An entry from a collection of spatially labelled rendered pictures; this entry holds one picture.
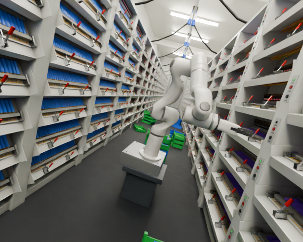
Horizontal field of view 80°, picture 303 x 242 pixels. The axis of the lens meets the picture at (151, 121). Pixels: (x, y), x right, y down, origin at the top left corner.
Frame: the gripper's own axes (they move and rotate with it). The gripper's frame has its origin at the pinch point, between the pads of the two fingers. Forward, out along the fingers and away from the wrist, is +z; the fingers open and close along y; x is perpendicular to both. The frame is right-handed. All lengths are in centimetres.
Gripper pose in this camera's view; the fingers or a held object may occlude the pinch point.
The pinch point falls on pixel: (247, 132)
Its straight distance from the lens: 97.8
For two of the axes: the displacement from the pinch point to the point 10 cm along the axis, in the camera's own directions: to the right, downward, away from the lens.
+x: 2.8, -9.4, -1.8
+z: 9.5, 3.0, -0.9
